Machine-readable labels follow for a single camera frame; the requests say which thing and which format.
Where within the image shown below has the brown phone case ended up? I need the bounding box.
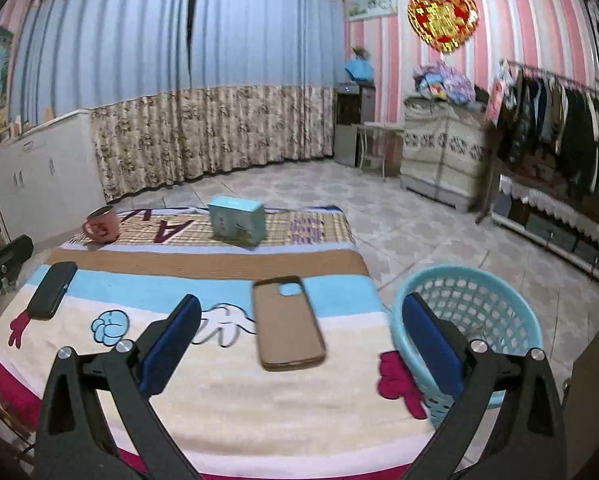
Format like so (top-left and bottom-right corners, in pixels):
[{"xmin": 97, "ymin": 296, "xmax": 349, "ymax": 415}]
[{"xmin": 252, "ymin": 276, "xmax": 327, "ymax": 372}]

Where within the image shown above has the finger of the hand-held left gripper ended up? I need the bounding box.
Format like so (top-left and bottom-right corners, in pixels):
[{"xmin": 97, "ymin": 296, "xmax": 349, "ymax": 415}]
[{"xmin": 0, "ymin": 234, "xmax": 34, "ymax": 293}]

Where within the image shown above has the light blue printed box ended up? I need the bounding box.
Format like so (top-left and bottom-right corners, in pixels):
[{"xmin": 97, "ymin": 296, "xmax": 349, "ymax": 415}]
[{"xmin": 208, "ymin": 196, "xmax": 266, "ymax": 248}]

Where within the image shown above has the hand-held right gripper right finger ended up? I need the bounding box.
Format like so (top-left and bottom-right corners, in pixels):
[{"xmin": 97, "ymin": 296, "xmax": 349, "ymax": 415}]
[{"xmin": 402, "ymin": 293, "xmax": 568, "ymax": 480}]

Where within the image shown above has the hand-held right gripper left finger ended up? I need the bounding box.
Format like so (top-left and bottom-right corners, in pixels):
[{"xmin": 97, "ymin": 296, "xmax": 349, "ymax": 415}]
[{"xmin": 32, "ymin": 294, "xmax": 203, "ymax": 480}]

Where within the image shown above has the pile of folded clothes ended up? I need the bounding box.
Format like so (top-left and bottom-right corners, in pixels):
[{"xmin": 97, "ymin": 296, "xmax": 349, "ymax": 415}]
[{"xmin": 412, "ymin": 60, "xmax": 485, "ymax": 106}]

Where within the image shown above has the rack of hanging clothes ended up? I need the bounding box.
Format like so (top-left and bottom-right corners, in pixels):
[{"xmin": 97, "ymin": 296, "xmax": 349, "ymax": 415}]
[{"xmin": 484, "ymin": 57, "xmax": 599, "ymax": 281}]

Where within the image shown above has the pink enamel mug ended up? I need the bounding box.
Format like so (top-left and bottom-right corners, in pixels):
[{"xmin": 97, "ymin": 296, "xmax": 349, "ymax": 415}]
[{"xmin": 82, "ymin": 205, "xmax": 121, "ymax": 246}]

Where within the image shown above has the lace covered low shelf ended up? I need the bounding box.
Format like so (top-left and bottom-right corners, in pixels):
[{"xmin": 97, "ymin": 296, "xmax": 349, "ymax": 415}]
[{"xmin": 492, "ymin": 175, "xmax": 599, "ymax": 286}]

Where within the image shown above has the grey water dispenser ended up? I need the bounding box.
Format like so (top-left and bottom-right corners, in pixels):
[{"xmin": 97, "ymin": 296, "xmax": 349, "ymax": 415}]
[{"xmin": 333, "ymin": 82, "xmax": 376, "ymax": 168}]

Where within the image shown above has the green wall poster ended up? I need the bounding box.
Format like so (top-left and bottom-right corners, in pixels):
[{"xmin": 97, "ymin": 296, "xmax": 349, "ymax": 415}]
[{"xmin": 0, "ymin": 27, "xmax": 15, "ymax": 106}]

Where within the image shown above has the cartoon printed blanket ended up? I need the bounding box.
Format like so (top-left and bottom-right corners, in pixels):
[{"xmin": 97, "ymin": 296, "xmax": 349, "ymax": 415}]
[{"xmin": 0, "ymin": 247, "xmax": 433, "ymax": 480}]

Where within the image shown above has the cloth covered cabinet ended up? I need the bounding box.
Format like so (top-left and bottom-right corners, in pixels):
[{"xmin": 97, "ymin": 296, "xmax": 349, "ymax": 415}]
[{"xmin": 402, "ymin": 97, "xmax": 493, "ymax": 213}]

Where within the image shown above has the red gold heart decoration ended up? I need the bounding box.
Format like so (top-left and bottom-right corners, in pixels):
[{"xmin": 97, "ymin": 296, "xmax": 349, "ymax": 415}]
[{"xmin": 407, "ymin": 0, "xmax": 480, "ymax": 55}]

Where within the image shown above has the light blue plastic basket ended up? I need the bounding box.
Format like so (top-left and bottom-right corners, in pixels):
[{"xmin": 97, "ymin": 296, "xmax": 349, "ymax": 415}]
[{"xmin": 389, "ymin": 265, "xmax": 544, "ymax": 428}]

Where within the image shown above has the white low cabinet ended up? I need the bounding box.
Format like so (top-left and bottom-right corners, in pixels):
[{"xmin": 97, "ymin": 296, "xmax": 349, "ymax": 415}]
[{"xmin": 0, "ymin": 110, "xmax": 105, "ymax": 247}]

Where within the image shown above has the plaid lettered mat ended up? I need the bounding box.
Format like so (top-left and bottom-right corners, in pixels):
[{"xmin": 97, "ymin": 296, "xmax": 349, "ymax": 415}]
[{"xmin": 62, "ymin": 205, "xmax": 355, "ymax": 249}]

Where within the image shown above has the blue covered water bottle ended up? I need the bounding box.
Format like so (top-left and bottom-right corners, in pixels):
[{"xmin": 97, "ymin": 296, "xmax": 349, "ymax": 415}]
[{"xmin": 344, "ymin": 57, "xmax": 375, "ymax": 86}]

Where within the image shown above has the small folding table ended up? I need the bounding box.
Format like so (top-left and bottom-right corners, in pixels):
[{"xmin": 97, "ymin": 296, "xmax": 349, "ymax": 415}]
[{"xmin": 357, "ymin": 122, "xmax": 405, "ymax": 178}]

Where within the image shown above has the black glasses case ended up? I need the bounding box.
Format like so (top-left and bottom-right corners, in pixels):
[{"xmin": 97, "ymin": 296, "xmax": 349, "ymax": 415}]
[{"xmin": 27, "ymin": 261, "xmax": 78, "ymax": 321}]

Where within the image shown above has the blue floral window curtain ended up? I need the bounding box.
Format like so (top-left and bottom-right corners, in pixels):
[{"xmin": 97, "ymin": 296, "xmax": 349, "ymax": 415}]
[{"xmin": 10, "ymin": 0, "xmax": 345, "ymax": 202}]

